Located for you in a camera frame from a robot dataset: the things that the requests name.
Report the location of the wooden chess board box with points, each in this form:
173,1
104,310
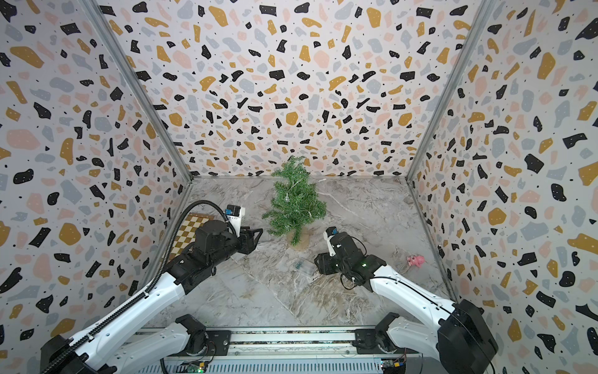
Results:
186,232

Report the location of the pink toy pig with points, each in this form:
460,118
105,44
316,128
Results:
417,261

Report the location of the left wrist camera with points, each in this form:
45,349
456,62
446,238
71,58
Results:
235,215

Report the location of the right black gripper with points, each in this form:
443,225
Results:
323,263

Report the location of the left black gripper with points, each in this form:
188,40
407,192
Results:
247,238

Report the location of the clear battery box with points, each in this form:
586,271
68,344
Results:
305,267

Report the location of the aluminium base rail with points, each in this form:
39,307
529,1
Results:
297,350

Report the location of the small green christmas tree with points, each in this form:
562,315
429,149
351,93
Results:
291,171

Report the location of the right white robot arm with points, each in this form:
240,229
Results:
453,333

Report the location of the clear string light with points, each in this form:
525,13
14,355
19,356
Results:
298,200

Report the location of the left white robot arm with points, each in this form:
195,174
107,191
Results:
102,347

